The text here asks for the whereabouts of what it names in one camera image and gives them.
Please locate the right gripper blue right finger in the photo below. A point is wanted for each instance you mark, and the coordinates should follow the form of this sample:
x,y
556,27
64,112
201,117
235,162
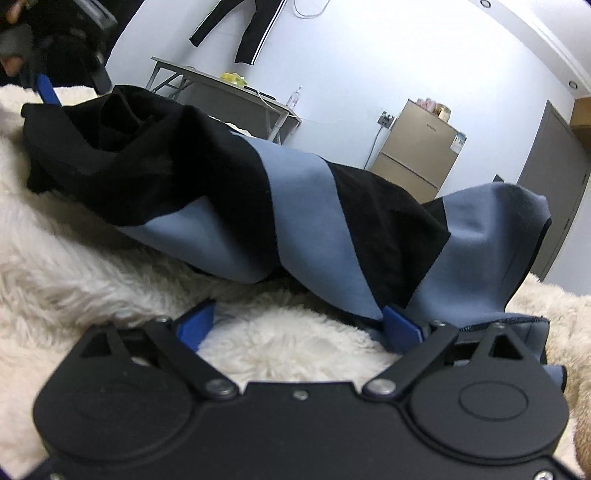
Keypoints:
x,y
401,333

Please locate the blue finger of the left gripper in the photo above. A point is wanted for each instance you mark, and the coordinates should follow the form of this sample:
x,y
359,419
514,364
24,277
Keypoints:
x,y
46,90

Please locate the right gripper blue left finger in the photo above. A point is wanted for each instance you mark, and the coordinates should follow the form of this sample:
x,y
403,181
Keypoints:
x,y
194,325

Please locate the black and blue garment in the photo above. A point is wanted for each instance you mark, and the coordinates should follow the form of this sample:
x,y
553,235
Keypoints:
x,y
248,210

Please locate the grey folding table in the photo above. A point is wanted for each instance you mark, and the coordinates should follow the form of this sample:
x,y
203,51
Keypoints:
x,y
245,108

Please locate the operator hand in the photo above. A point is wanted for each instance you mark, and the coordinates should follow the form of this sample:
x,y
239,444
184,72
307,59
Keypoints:
x,y
16,37

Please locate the cream fluffy blanket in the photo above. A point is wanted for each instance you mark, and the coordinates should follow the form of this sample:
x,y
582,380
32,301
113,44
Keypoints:
x,y
63,269

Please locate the yellow box on table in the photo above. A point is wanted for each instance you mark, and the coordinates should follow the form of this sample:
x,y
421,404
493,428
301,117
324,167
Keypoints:
x,y
234,79

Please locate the gold two-door fridge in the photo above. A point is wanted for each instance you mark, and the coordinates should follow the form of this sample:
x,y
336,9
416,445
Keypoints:
x,y
419,153

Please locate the items on fridge top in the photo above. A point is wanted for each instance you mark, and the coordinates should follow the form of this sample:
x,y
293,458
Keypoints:
x,y
440,110

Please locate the clear pump bottle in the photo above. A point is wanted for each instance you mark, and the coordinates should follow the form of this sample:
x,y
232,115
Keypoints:
x,y
294,97

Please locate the grey door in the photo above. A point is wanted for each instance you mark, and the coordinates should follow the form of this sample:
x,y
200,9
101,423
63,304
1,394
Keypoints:
x,y
558,168

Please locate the brown wooden cabinet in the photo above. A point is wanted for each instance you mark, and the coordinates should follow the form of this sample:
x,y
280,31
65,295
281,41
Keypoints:
x,y
580,122

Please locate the wall power socket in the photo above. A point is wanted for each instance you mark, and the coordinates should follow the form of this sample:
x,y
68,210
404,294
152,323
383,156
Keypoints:
x,y
386,120

